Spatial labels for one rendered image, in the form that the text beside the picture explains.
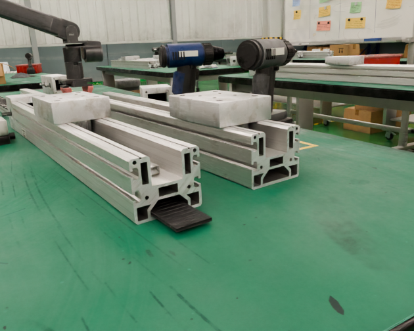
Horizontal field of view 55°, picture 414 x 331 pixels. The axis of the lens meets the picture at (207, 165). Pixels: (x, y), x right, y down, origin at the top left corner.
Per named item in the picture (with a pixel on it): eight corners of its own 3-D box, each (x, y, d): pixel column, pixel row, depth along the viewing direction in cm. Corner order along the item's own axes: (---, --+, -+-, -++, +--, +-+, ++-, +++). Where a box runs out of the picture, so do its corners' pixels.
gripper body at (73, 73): (94, 83, 138) (91, 61, 136) (64, 86, 133) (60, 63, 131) (87, 82, 143) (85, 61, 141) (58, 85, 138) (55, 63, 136)
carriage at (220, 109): (170, 131, 77) (167, 95, 75) (217, 123, 82) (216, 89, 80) (220, 145, 64) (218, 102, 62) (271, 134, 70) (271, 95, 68)
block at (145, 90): (135, 115, 133) (131, 86, 130) (168, 112, 136) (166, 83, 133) (137, 119, 124) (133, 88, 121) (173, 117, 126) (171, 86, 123)
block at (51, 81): (43, 94, 212) (40, 76, 209) (64, 92, 219) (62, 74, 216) (49, 96, 204) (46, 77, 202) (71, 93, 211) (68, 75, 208)
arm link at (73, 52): (60, 44, 135) (63, 44, 131) (81, 43, 139) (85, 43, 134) (63, 66, 137) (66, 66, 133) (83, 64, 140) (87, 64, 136)
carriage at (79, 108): (36, 127, 86) (31, 96, 84) (87, 120, 92) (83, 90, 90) (56, 139, 74) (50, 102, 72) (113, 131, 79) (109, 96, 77)
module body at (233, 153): (82, 122, 124) (79, 94, 121) (113, 117, 129) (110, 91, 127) (252, 190, 60) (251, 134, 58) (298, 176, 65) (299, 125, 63)
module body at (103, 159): (16, 131, 114) (10, 102, 111) (52, 127, 119) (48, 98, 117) (135, 225, 50) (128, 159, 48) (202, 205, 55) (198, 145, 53)
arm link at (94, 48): (60, 26, 136) (65, 25, 128) (94, 25, 141) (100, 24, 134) (65, 63, 139) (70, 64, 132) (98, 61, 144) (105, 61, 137)
